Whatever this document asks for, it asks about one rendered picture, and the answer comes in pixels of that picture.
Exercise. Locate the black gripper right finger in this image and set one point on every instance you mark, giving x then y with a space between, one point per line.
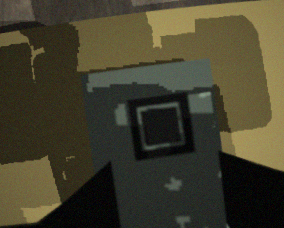
253 193

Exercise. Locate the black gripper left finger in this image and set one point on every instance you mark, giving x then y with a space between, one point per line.
94 205

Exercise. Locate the tan panel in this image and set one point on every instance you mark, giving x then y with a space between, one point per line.
44 145

